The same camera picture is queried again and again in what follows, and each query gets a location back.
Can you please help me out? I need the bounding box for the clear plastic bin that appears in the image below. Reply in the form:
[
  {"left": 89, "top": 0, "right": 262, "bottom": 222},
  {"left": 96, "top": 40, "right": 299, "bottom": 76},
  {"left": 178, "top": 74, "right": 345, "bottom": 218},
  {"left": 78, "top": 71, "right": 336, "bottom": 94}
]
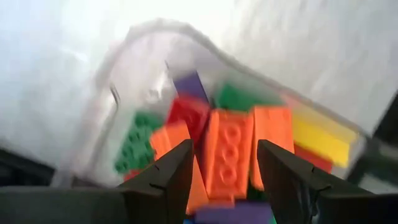
[{"left": 51, "top": 18, "right": 369, "bottom": 190}]

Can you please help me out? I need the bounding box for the orange toy block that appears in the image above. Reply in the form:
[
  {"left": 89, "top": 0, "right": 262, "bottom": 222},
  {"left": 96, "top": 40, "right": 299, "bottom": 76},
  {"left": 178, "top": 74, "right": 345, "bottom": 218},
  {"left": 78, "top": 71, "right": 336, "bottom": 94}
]
[
  {"left": 150, "top": 121, "right": 210, "bottom": 215},
  {"left": 201, "top": 108, "right": 254, "bottom": 206}
]

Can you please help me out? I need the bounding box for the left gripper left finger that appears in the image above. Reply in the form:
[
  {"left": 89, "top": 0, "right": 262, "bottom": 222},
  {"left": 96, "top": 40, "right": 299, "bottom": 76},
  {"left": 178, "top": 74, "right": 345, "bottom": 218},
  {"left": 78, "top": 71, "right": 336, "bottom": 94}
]
[{"left": 0, "top": 139, "right": 195, "bottom": 224}]

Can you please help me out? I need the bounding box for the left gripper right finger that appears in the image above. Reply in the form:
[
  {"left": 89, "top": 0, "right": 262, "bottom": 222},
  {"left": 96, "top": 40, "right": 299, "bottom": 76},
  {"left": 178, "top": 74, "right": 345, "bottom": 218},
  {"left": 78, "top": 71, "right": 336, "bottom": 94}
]
[{"left": 256, "top": 139, "right": 398, "bottom": 224}]

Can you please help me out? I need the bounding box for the white plastic table sheet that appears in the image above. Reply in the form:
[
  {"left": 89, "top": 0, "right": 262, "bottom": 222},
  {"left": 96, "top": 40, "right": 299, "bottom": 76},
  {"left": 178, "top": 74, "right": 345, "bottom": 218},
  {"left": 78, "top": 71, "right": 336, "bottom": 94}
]
[{"left": 0, "top": 0, "right": 398, "bottom": 187}]

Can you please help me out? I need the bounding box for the black metal table frame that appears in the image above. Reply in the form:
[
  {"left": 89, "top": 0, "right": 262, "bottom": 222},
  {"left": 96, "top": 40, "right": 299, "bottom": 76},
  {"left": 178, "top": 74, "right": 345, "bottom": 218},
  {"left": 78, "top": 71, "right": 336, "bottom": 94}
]
[{"left": 0, "top": 90, "right": 398, "bottom": 194}]

